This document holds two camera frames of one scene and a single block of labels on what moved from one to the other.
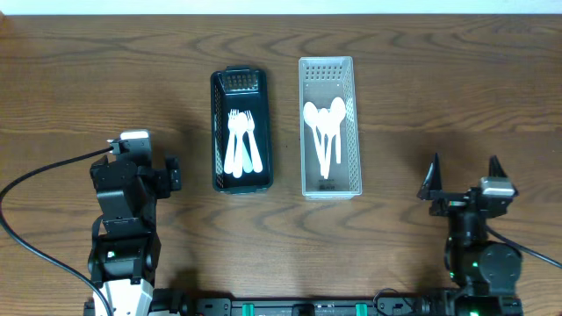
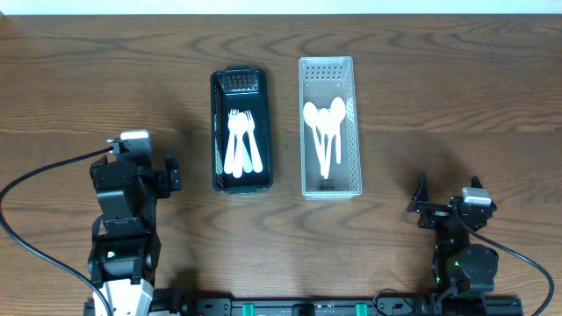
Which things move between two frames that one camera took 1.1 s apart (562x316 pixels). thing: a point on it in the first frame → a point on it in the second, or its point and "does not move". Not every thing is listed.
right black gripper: (454, 206) → (421, 205)
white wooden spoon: (241, 123) does not move
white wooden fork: (250, 126) does not move
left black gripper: (169, 176) does not move
